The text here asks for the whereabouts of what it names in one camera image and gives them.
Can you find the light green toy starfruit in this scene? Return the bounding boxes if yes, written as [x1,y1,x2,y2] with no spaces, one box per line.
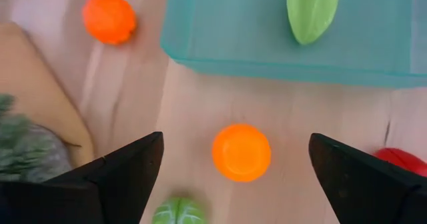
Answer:
[286,0,340,46]

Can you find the red toy tomato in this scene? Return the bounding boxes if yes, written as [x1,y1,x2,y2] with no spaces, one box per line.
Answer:
[372,147,427,179]

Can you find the ribbed orange toy pumpkin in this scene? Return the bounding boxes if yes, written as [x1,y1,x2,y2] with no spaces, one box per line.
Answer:
[81,0,138,46]

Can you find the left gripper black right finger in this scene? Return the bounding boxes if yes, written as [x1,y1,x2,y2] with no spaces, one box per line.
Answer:
[308,133,427,224]

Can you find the teal translucent plastic container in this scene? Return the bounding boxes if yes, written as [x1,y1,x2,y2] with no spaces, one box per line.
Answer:
[159,0,427,89]

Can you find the green toy cabbage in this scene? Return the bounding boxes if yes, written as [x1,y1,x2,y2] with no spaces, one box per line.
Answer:
[151,197,208,224]

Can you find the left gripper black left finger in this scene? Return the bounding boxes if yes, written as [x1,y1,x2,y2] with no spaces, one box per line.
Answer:
[0,131,165,224]

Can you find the potted green plant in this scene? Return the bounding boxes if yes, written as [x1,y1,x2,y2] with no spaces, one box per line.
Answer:
[0,93,73,184]

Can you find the smooth orange toy fruit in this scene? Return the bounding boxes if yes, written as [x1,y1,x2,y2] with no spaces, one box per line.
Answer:
[211,123,272,183]

